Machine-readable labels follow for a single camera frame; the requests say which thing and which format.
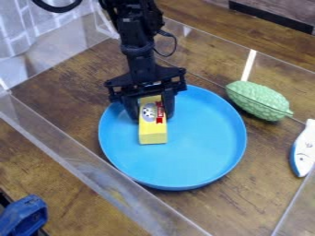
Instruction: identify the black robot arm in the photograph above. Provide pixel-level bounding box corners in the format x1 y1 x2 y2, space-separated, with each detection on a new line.
99 0 186 122

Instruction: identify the blue round tray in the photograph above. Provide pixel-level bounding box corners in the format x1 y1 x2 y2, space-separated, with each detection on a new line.
98 86 246 191

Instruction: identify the yellow butter brick toy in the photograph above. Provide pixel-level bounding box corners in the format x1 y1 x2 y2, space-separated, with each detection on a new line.
137 95 166 145

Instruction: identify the blue clamp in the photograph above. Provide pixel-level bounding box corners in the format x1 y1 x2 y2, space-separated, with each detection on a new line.
0 195 47 236

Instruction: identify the clear acrylic enclosure wall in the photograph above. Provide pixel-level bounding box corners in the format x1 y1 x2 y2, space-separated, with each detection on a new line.
0 15 315 236

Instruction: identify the green bumpy gourd toy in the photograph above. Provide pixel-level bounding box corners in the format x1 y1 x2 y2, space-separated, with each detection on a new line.
225 81 292 122

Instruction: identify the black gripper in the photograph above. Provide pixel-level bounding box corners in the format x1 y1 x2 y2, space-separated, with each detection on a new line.
103 45 185 123

